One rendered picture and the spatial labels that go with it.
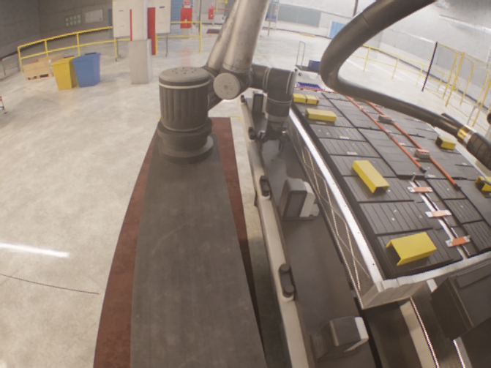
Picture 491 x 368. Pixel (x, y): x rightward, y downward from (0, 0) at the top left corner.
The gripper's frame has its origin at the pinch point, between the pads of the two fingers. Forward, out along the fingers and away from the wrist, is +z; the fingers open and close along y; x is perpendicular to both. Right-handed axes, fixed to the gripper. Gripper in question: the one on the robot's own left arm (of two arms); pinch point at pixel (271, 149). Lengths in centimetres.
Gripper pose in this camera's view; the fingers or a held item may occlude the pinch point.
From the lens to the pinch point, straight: 122.1
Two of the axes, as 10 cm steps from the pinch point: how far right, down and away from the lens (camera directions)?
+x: 1.9, 6.3, -7.5
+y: -9.8, 0.5, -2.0
